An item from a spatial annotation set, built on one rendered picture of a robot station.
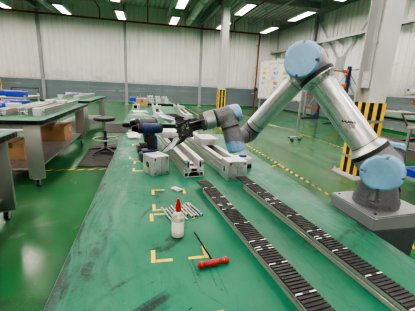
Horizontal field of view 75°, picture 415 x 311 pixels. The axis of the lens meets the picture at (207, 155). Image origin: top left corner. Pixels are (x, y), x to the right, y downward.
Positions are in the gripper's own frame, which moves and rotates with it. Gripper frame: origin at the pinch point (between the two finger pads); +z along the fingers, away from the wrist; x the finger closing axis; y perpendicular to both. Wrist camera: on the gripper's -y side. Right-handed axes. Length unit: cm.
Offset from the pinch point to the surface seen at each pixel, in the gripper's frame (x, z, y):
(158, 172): 21.6, 5.7, -16.9
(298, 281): 28, -24, 64
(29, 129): -3, 141, -207
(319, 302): 28, -25, 71
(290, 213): 32, -37, 34
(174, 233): 22.2, 1.0, 39.5
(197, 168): 24.8, -13.3, -14.8
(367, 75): 45, -288, -239
